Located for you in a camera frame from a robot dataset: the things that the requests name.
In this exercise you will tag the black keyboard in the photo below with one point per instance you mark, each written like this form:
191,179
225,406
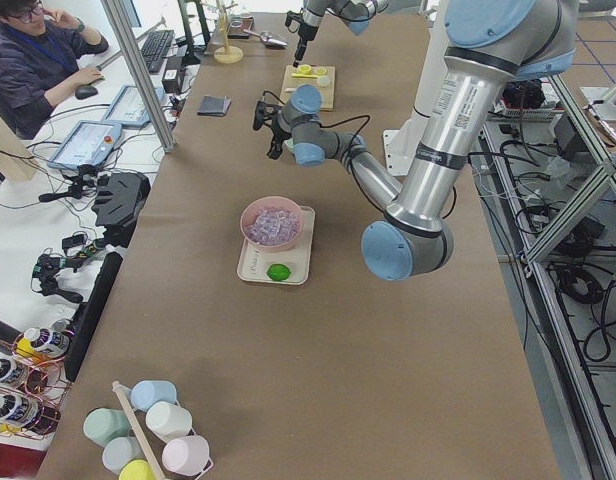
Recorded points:
155,48

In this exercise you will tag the metal scoop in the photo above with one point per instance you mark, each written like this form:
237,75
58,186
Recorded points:
269,39

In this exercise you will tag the wooden cutting board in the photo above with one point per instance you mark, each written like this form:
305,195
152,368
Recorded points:
327,94

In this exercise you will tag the yellow mug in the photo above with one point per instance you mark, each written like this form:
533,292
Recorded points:
137,469

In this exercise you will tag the far teach pendant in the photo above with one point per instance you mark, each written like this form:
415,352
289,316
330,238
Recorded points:
127,109

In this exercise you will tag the pink mug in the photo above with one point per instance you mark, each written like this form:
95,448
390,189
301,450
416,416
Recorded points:
188,456

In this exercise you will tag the near teach pendant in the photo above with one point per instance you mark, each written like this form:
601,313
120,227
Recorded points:
88,143

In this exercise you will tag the green mug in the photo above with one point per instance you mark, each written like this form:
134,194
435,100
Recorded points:
103,425

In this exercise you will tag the blue mug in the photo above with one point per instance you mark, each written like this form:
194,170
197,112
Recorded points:
146,393

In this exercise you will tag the grey mug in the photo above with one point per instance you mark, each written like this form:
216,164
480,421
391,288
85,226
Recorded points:
119,452

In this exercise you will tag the yellow plastic knife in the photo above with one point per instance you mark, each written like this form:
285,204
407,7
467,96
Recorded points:
305,77

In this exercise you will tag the aluminium frame post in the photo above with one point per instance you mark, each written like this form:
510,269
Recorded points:
119,21

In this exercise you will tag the white mug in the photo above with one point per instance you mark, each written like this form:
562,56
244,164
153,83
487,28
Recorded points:
168,421

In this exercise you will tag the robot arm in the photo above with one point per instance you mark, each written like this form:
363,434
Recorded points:
491,44
354,14

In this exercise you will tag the grey folded cloth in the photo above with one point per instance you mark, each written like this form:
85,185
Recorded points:
214,106

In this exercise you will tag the seated person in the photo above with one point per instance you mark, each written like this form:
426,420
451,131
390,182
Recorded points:
39,52

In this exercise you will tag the teach pendant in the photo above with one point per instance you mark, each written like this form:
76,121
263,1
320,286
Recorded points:
88,143
127,109

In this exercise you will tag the wooden mug tree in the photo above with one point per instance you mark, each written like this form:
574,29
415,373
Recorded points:
219,46

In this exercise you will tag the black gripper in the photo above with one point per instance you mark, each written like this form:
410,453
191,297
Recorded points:
305,31
277,132

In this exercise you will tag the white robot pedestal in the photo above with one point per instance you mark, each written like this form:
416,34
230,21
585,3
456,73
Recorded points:
400,145

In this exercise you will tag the clear ice cubes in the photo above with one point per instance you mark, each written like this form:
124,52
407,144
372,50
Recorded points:
273,227

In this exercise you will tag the cream plastic tray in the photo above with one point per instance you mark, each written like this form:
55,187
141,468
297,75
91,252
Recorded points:
254,263

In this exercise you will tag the pink bowl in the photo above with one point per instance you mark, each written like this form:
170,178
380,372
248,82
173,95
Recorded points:
271,202

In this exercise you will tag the green lime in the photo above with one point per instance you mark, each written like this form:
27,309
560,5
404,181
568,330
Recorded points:
278,272

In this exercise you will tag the black computer mouse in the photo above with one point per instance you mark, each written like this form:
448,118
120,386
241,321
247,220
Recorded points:
85,91

